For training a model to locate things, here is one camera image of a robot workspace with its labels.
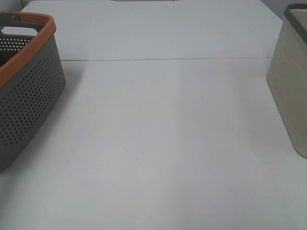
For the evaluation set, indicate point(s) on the cream grey-rimmed storage bin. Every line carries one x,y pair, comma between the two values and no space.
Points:
287,75

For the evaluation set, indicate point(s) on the grey orange-rimmed laundry basket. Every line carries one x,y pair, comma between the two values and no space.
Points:
31,81

